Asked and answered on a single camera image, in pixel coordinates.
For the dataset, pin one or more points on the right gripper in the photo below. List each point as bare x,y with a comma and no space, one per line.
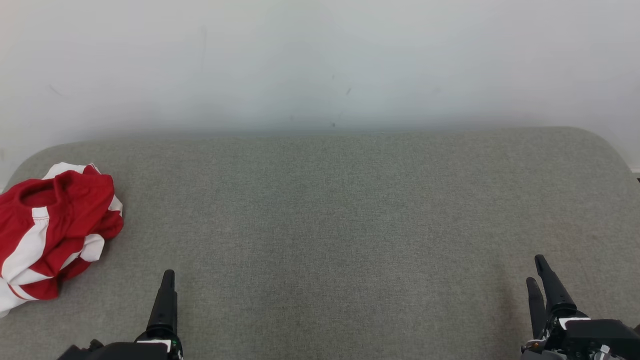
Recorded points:
595,340

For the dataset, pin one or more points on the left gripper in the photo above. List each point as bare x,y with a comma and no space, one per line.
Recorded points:
120,351

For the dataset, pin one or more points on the red shorts with white stripes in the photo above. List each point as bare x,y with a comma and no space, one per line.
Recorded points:
75,205

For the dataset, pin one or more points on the black and white baseboard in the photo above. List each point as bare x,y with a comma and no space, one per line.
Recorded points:
636,178

